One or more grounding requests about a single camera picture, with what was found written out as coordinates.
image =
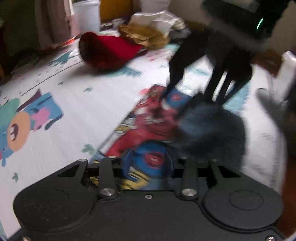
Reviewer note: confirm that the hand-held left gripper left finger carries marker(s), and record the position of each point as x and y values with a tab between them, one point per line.
107	172

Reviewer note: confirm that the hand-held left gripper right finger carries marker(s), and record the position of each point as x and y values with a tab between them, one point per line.
188	171

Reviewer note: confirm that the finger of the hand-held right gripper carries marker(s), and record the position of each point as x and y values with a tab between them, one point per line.
222	78
182	60

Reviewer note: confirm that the red blue printed garment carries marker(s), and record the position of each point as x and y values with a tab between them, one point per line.
150	125

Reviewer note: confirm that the yellow printed garment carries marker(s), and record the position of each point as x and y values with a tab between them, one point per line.
148	37

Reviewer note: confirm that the white garment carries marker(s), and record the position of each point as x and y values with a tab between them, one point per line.
161	19

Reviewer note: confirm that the white plastic bucket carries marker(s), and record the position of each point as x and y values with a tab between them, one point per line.
155	5

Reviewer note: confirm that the dark red garment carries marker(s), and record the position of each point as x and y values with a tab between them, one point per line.
108	51

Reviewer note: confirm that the orange cabinet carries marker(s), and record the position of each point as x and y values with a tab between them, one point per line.
118	9

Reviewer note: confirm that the cartoon printed play mat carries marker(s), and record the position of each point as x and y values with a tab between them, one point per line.
69	88

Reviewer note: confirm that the white plant bucket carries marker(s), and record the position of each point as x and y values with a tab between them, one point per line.
86	16

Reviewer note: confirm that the pink striped curtain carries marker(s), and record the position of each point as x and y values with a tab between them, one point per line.
53	23

